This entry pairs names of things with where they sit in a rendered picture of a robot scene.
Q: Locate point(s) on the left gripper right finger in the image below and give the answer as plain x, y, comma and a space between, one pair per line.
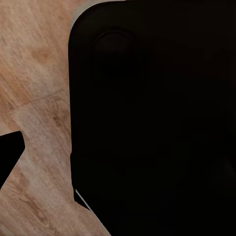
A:
228, 145

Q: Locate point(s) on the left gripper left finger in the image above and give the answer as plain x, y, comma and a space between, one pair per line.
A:
11, 148

